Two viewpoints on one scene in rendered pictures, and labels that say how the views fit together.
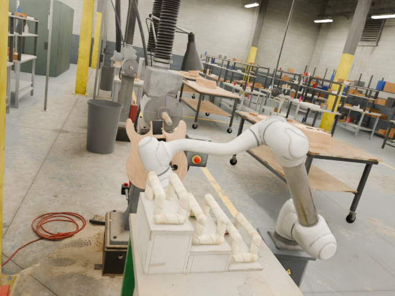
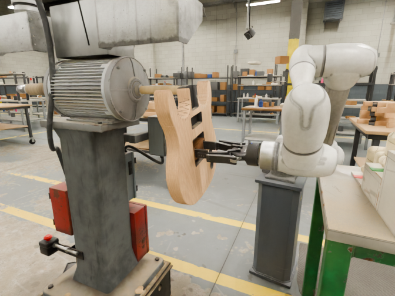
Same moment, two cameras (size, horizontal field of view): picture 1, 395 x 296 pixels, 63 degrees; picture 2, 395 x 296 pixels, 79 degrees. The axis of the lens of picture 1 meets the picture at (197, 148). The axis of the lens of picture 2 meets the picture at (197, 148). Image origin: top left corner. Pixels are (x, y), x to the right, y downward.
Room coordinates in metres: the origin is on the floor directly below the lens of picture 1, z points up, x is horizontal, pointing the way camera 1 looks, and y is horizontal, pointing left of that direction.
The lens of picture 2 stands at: (1.17, 0.82, 1.26)
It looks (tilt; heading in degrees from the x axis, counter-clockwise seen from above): 14 degrees down; 311
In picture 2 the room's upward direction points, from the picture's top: straight up
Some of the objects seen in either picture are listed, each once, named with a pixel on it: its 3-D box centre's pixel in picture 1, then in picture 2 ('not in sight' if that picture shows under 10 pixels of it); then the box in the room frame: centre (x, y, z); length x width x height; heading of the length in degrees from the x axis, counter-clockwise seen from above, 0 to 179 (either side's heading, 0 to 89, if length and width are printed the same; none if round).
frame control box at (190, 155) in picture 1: (189, 151); (151, 139); (2.18, 0.05, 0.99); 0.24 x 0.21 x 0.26; 18
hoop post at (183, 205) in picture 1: (181, 209); not in sight; (0.98, 0.01, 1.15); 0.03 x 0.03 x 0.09
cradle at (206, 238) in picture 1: (209, 239); not in sight; (1.01, -0.11, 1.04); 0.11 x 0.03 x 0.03; 111
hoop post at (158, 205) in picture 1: (158, 209); not in sight; (0.95, 0.09, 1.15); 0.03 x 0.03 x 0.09
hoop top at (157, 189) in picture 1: (156, 185); not in sight; (1.03, 0.11, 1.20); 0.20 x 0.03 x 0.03; 20
